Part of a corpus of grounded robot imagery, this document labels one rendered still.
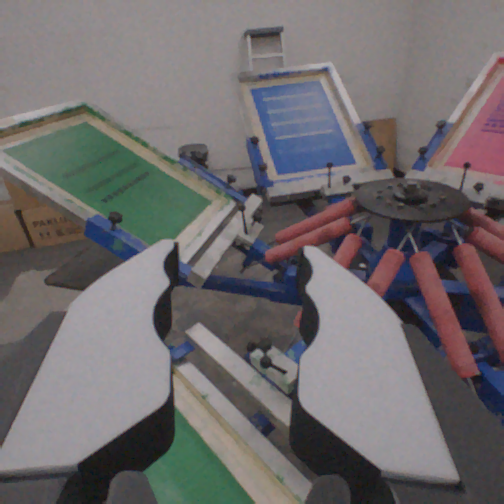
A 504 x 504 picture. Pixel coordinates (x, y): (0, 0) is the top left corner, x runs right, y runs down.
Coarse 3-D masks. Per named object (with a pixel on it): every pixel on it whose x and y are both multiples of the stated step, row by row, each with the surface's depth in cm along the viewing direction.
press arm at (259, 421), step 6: (288, 396) 93; (258, 414) 90; (252, 420) 88; (258, 420) 88; (264, 420) 88; (258, 426) 87; (264, 426) 87; (270, 426) 89; (264, 432) 88; (270, 432) 90
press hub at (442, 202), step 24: (360, 192) 107; (384, 192) 105; (408, 192) 99; (432, 192) 103; (456, 192) 101; (384, 216) 93; (408, 216) 91; (432, 216) 90; (456, 216) 90; (408, 240) 104; (360, 264) 126; (408, 264) 106; (408, 288) 107; (408, 312) 104; (456, 312) 104
